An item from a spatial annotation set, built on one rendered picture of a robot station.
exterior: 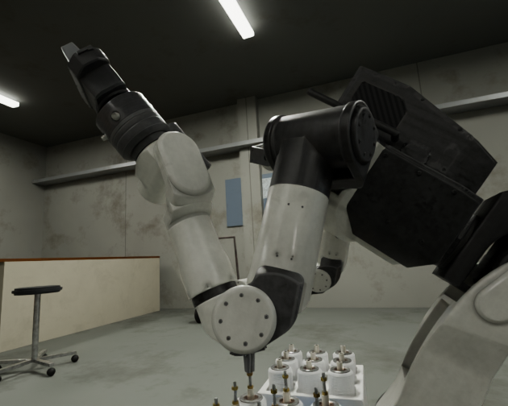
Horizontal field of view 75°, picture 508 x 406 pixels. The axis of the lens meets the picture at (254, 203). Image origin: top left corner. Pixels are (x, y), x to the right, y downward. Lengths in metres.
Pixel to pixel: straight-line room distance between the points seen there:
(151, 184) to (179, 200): 0.09
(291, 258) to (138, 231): 5.61
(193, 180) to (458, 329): 0.48
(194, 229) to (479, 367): 0.51
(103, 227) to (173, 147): 6.04
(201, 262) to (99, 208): 6.21
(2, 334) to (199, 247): 3.52
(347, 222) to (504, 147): 4.44
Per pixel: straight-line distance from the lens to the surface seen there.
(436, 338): 0.68
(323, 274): 1.00
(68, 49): 0.66
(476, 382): 0.71
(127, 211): 6.19
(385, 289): 4.64
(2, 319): 3.89
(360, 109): 0.49
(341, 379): 1.42
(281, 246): 0.44
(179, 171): 0.48
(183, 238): 0.47
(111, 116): 0.54
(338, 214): 0.60
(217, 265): 0.46
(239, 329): 0.42
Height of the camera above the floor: 0.68
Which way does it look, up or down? 10 degrees up
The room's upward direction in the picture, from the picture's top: 3 degrees counter-clockwise
